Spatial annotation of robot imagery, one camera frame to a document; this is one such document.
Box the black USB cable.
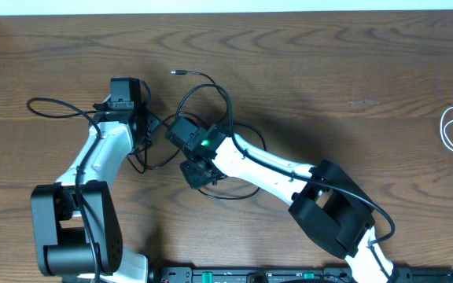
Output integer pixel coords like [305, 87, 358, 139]
[126, 112, 208, 175]
[170, 69, 267, 200]

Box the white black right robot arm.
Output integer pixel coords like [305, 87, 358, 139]
[165, 117, 396, 282]

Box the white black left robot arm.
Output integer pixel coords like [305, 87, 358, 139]
[31, 77, 161, 282]

